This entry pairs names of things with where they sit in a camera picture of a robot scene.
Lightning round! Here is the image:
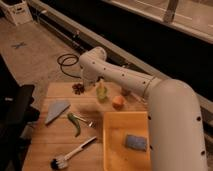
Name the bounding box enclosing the dark purple grape bunch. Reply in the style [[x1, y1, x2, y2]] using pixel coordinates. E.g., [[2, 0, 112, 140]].
[[72, 83, 85, 95]]

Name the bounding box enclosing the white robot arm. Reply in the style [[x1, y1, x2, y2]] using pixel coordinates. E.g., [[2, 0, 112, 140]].
[[79, 47, 208, 171]]

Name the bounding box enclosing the yellow plastic tray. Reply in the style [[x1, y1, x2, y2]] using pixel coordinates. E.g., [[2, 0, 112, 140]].
[[103, 111, 151, 171]]

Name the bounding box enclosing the yellow green bottle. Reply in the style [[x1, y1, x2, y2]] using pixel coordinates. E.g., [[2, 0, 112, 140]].
[[96, 80, 107, 102]]

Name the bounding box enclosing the orange peach fruit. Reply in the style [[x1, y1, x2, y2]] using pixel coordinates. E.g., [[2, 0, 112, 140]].
[[112, 95, 124, 110]]

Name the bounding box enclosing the metal fork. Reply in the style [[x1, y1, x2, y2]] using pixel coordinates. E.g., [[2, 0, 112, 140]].
[[74, 115, 95, 128]]

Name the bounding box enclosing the green chili pepper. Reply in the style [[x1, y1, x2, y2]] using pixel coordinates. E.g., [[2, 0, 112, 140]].
[[67, 113, 81, 137]]

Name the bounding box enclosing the grey triangular cloth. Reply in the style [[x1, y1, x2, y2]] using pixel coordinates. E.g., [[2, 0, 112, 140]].
[[45, 100, 70, 125]]

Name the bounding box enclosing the blue sponge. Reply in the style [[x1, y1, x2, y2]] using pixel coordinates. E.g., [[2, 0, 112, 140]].
[[125, 135, 147, 151]]

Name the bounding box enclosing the white dish brush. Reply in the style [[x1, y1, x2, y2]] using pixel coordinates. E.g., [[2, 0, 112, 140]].
[[50, 136, 97, 170]]

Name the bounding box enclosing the black chair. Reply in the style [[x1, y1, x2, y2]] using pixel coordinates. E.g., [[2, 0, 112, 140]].
[[0, 83, 40, 171]]

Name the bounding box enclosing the black cable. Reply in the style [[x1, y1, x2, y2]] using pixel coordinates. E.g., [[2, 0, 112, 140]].
[[56, 53, 83, 80]]

